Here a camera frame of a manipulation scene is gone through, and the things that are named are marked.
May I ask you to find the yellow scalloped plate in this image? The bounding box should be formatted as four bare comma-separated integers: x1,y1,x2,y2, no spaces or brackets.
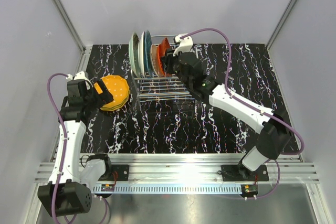
100,75,130,100

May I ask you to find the green scalloped plate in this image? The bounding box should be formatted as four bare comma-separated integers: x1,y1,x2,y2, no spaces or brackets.
100,97,129,111

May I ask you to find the red-orange scalloped plate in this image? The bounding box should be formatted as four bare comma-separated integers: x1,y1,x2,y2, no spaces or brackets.
157,44,166,77

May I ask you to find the dark red scalloped plate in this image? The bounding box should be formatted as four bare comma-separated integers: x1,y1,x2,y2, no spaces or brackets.
157,37,171,58

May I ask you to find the cream plate with dark patch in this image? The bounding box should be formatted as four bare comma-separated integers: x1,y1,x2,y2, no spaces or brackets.
150,45,160,77

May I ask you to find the dark teal plate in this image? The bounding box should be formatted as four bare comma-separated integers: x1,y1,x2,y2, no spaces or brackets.
143,30,153,78

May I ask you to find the white plate teal rim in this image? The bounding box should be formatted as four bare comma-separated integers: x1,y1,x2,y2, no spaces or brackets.
138,32,146,77

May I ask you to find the light green flower plate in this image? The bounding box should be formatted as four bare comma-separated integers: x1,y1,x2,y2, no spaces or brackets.
129,33,141,78

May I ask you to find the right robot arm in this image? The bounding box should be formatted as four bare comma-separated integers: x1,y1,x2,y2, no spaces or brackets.
160,49,293,180

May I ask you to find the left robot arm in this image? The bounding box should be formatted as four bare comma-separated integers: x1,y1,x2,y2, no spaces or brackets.
38,79,113,222

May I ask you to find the left controller board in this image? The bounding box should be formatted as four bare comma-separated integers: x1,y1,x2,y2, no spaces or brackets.
101,184,115,191

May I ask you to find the controller board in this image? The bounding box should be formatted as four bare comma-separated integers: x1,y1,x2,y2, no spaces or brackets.
242,184,258,195
101,184,115,191

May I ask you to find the right controller board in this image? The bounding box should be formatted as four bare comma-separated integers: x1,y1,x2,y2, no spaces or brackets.
242,184,258,195

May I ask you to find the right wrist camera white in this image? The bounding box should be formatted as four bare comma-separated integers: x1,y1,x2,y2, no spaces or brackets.
173,34,194,56

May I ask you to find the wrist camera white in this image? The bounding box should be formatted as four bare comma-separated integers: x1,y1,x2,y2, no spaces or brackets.
66,71,92,90
173,34,194,56

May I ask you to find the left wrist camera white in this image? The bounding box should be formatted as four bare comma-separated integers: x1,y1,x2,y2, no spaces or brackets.
66,71,92,90

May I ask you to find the metal wire dish rack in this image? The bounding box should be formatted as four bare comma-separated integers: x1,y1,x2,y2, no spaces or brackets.
130,35,197,105

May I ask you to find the left aluminium frame post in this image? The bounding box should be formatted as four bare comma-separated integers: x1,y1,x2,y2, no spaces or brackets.
38,0,91,57

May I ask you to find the aluminium frame post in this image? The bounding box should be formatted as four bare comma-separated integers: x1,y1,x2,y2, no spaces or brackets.
266,0,299,50
38,0,91,57

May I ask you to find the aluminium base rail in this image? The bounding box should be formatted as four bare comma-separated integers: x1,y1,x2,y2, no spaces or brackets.
35,153,319,197

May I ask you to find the right aluminium frame post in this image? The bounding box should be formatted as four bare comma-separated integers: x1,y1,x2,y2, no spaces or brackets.
266,0,299,50

